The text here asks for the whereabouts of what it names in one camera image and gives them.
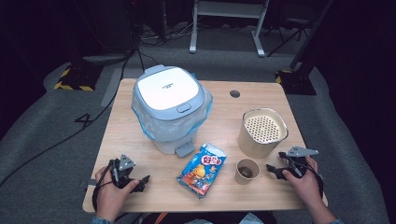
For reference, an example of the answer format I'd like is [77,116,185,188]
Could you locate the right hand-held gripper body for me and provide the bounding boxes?
[281,146,319,179]

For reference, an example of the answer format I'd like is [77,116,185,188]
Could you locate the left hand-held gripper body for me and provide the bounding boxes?
[110,153,138,189]

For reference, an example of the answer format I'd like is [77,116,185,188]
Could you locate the beige strainer container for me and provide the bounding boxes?
[236,107,290,160]

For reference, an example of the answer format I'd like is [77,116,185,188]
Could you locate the brown paper cup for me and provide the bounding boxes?
[233,158,262,186]

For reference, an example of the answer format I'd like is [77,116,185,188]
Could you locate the clear bin liner bag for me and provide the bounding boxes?
[131,73,214,143]

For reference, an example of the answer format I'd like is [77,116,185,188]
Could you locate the blue snack packet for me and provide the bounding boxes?
[176,142,228,199]

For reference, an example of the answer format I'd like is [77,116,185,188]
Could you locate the white and blue pedal bin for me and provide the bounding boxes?
[131,63,214,159]

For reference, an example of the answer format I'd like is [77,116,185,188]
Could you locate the person's left hand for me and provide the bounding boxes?
[93,166,141,222]

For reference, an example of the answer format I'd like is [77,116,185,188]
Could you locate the person's right hand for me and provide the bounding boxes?
[281,156,323,209]

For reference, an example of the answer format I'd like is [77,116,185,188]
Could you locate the black stand base striped edge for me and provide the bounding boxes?
[53,63,104,92]
[275,69,318,96]

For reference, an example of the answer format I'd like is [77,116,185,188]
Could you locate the person's dark clothing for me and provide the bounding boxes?
[134,210,278,224]

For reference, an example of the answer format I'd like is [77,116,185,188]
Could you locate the black tripod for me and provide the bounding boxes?
[266,17,309,58]

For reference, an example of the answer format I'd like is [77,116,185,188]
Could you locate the black slanted pole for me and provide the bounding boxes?
[289,0,336,71]

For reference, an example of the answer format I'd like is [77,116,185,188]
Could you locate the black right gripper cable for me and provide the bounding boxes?
[306,163,325,200]

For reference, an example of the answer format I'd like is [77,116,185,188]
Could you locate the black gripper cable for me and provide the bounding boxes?
[306,163,325,200]
[92,160,118,213]

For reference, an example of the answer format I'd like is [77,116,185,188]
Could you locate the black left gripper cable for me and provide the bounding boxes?
[92,160,118,213]

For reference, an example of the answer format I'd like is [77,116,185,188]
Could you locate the long black floor cable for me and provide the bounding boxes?
[0,46,138,189]

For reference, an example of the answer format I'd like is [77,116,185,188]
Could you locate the bundle of floor cables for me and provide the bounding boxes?
[138,17,200,48]

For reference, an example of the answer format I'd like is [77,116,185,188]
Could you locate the white desk frame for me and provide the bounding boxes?
[189,0,271,58]

